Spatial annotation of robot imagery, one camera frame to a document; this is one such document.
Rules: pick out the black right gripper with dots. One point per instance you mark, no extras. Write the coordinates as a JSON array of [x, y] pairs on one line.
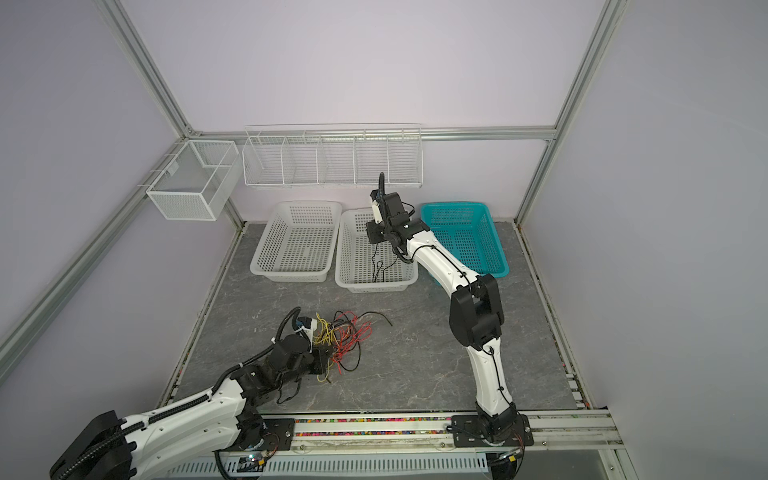
[[374, 231]]

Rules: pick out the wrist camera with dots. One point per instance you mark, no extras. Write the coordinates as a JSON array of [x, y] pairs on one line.
[[306, 327], [376, 212]]

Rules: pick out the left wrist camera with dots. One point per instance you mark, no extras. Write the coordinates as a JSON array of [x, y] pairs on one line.
[[306, 327]]

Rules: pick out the teal plastic basket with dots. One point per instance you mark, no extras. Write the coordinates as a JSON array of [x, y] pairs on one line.
[[467, 231]]

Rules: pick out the white wire wall shelf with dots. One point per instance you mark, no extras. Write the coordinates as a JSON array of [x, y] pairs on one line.
[[341, 154]]

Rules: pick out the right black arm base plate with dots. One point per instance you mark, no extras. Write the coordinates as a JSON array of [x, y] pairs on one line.
[[509, 429]]

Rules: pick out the white mesh wall box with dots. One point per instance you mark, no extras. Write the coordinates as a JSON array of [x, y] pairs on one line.
[[198, 180]]

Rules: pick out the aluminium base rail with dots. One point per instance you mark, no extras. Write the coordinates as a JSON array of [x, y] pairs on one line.
[[428, 432]]

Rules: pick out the middle white plastic basket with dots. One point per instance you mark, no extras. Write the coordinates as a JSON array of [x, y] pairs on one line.
[[361, 267]]

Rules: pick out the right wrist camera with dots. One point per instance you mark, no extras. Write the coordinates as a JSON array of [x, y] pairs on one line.
[[376, 212]]

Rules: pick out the white plastic basket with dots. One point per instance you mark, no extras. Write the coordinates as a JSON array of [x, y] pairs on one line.
[[298, 242], [361, 267]]

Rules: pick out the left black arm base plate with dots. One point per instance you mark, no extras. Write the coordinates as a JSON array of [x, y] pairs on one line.
[[265, 434]]

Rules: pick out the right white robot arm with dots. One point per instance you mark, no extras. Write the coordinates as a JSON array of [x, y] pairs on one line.
[[475, 313]]

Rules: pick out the small green circuit board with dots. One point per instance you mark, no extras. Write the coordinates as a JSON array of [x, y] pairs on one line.
[[251, 464]]

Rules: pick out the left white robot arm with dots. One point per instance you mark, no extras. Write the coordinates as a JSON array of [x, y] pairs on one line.
[[224, 416]]

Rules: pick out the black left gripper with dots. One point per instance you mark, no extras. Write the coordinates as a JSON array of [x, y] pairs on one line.
[[321, 360]]

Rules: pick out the left white plastic basket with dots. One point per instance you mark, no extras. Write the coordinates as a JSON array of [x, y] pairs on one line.
[[298, 242]]

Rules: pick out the white vented cable duct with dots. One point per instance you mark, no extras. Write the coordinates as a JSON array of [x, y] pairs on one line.
[[336, 466]]

